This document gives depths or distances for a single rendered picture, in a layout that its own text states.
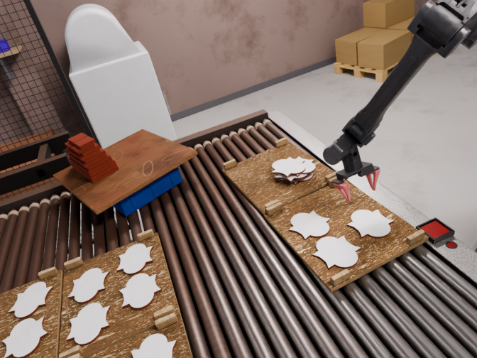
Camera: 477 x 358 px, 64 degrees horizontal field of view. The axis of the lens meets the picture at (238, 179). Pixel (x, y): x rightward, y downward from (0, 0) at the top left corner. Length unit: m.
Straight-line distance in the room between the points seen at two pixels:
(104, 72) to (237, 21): 1.87
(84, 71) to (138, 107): 0.58
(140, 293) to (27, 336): 0.35
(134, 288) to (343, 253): 0.66
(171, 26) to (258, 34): 1.10
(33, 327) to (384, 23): 4.90
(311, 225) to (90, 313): 0.75
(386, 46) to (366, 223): 3.67
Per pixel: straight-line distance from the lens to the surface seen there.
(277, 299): 1.15
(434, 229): 1.33
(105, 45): 3.84
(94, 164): 1.74
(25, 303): 1.49
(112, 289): 1.35
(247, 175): 1.64
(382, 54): 4.80
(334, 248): 1.23
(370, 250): 1.23
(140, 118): 3.98
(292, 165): 1.55
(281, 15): 5.23
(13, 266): 1.76
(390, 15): 5.43
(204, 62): 4.89
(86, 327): 1.28
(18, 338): 1.40
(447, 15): 0.97
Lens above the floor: 1.80
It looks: 32 degrees down
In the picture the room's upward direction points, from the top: 14 degrees counter-clockwise
